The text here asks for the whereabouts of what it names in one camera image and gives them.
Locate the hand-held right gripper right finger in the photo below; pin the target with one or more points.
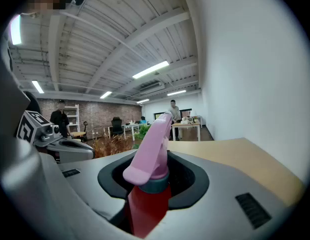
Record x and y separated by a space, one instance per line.
220 209

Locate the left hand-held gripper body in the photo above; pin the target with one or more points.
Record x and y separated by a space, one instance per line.
30 129

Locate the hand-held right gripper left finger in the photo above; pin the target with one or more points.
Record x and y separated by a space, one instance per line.
95 184

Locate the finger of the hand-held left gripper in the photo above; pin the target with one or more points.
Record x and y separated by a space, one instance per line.
72 139
75 152

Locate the red spray bottle pink trigger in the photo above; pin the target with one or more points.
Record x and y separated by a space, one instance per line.
150 144

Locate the white shelf unit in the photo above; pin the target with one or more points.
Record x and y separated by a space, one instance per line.
74 116

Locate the brown dried plants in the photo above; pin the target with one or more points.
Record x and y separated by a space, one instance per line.
110 145

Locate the ceiling light strip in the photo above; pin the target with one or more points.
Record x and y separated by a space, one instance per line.
37 87
150 69
16 30
176 93
143 101
105 94

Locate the black office chair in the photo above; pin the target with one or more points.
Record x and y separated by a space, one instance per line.
117 126

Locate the light wooden table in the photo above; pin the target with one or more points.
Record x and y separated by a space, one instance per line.
245 156

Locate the green plant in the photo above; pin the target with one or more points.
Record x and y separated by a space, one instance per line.
143 131

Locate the wooden desk with white legs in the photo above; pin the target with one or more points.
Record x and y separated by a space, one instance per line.
186 125

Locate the clutter of desk items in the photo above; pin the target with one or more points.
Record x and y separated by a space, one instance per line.
188 120

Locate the ceiling air conditioner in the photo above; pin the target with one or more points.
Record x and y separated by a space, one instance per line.
151 87

